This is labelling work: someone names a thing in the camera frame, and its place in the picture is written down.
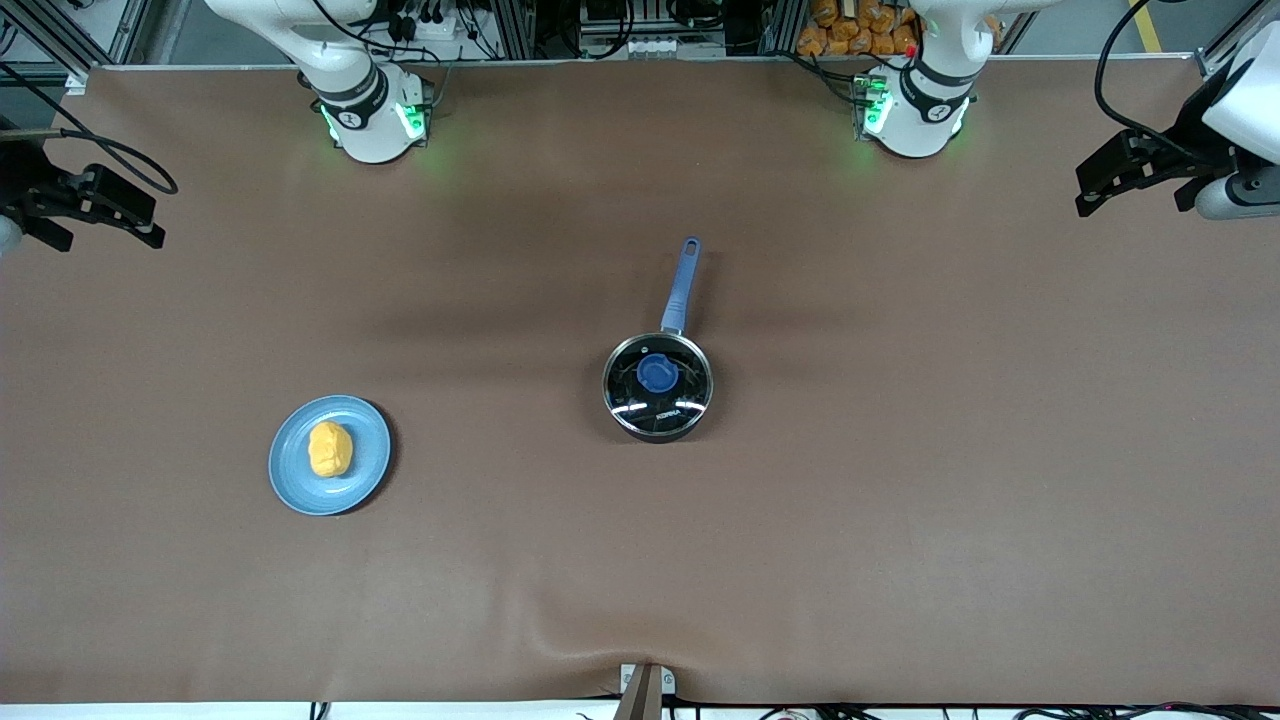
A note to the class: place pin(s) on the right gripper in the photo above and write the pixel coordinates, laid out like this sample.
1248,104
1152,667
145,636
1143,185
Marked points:
24,185

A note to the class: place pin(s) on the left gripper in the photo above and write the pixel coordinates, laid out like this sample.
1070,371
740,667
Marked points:
1183,152

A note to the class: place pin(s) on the yellow potato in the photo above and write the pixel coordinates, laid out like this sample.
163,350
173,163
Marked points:
329,449

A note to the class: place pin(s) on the glass lid with blue knob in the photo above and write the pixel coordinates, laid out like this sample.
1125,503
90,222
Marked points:
658,385

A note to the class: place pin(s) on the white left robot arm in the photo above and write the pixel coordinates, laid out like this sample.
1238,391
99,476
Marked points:
925,110

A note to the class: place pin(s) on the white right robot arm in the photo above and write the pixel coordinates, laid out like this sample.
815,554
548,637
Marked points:
365,120

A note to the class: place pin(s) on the bag of orange round items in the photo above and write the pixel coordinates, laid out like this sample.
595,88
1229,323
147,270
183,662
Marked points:
860,25

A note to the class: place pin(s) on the blue round plate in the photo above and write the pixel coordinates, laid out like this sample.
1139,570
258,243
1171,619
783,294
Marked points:
365,470

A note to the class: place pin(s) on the black plugs on socket strip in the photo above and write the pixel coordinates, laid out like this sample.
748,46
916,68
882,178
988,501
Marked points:
420,20

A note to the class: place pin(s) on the white power strip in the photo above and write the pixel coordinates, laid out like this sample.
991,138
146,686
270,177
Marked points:
650,45

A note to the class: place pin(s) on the brown table mat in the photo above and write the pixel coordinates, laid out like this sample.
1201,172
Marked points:
640,580

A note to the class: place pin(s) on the aluminium extrusion frame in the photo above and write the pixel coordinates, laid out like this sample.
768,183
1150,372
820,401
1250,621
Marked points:
130,25

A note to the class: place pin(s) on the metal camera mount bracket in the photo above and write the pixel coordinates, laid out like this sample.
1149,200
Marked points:
645,690

